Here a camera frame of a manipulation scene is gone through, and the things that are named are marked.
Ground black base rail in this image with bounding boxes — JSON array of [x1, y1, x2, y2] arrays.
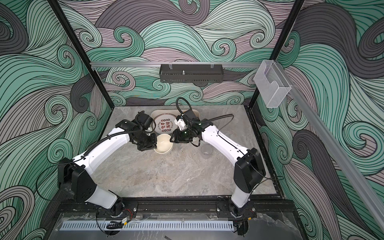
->
[[55, 196, 296, 219]]

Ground black wall tray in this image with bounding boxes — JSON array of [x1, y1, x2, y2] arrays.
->
[[159, 64, 224, 84]]

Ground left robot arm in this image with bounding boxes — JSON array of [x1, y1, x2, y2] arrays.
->
[[58, 111, 157, 216]]

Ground white plastic bin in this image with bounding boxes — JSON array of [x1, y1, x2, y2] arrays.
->
[[151, 109, 181, 135]]

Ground white slotted cable duct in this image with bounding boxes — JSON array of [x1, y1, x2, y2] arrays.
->
[[60, 221, 235, 232]]

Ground white bowl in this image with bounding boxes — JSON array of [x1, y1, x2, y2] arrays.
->
[[154, 134, 173, 154]]

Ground clear acrylic wall holder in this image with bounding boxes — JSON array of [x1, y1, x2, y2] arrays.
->
[[254, 60, 292, 108]]

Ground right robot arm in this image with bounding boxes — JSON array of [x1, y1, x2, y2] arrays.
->
[[171, 109, 266, 216]]

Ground clear plastic cup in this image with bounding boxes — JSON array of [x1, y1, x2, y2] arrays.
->
[[201, 145, 213, 159]]

